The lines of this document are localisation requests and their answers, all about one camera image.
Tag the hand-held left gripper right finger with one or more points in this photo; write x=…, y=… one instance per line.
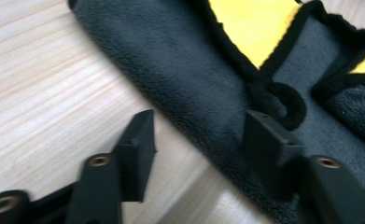
x=270, y=146

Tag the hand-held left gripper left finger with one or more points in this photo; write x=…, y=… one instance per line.
x=136, y=149

